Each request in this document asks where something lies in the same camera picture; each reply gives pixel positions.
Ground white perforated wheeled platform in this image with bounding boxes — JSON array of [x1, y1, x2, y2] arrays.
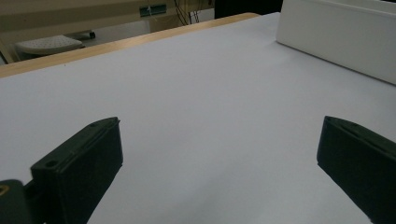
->
[[14, 35, 85, 56]]

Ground bundle of dark cables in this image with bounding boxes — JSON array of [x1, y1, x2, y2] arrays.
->
[[174, 0, 202, 26]]

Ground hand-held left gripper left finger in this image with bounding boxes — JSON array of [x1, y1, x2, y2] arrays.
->
[[30, 116, 124, 224]]

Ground grey wheeled stand base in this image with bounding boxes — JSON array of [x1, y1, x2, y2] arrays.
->
[[66, 30, 96, 40]]

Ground green wall strip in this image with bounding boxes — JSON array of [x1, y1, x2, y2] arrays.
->
[[138, 3, 168, 18]]

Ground white rectangular storage box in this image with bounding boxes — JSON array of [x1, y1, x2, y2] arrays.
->
[[276, 0, 396, 86]]

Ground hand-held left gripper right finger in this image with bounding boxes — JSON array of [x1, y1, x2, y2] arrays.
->
[[316, 115, 396, 224]]

